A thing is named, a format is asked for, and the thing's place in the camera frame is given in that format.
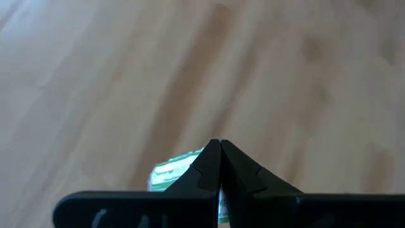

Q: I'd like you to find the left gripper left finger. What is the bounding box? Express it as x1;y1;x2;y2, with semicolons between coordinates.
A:
52;138;221;228

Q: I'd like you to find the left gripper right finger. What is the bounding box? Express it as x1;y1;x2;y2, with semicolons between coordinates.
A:
221;139;405;228

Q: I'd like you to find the green striped bandage packet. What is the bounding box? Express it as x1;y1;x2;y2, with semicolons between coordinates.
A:
147;147;230;225

